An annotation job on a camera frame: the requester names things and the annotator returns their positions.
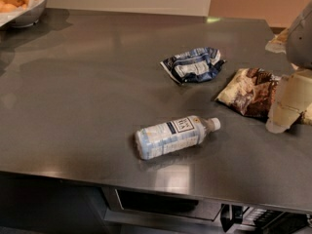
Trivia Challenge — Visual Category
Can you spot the white paper bowl liner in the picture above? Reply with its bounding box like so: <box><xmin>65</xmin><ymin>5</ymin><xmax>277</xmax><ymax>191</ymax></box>
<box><xmin>0</xmin><ymin>0</ymin><xmax>51</xmax><ymax>27</ymax></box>

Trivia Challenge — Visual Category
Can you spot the brown cream salt snack bag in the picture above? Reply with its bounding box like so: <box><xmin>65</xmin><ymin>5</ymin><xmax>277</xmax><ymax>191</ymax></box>
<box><xmin>214</xmin><ymin>67</ymin><xmax>312</xmax><ymax>126</ymax></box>

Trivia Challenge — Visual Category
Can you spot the crumpled blue white snack bag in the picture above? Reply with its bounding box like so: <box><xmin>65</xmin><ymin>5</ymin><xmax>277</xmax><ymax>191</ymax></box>
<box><xmin>160</xmin><ymin>47</ymin><xmax>225</xmax><ymax>84</ymax></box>

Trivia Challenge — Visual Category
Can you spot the orange fruit lower left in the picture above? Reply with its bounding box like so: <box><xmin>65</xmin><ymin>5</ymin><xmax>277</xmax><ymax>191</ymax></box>
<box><xmin>0</xmin><ymin>4</ymin><xmax>18</xmax><ymax>13</ymax></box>

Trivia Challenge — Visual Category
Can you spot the silver metal fruit bowl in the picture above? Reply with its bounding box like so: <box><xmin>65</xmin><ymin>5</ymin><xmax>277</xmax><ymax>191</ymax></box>
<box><xmin>6</xmin><ymin>0</ymin><xmax>51</xmax><ymax>28</ymax></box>

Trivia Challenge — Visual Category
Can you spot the blue labelled plastic water bottle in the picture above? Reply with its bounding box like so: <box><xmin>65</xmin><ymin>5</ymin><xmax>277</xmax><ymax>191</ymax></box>
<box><xmin>135</xmin><ymin>115</ymin><xmax>221</xmax><ymax>160</ymax></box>

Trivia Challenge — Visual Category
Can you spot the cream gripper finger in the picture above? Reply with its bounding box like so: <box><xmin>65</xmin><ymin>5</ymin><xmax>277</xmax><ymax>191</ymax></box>
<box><xmin>266</xmin><ymin>69</ymin><xmax>312</xmax><ymax>134</ymax></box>
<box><xmin>265</xmin><ymin>28</ymin><xmax>289</xmax><ymax>53</ymax></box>

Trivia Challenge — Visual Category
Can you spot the black appliance under table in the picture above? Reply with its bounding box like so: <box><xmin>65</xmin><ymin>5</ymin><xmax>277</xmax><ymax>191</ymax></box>
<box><xmin>219</xmin><ymin>205</ymin><xmax>311</xmax><ymax>234</ymax></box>

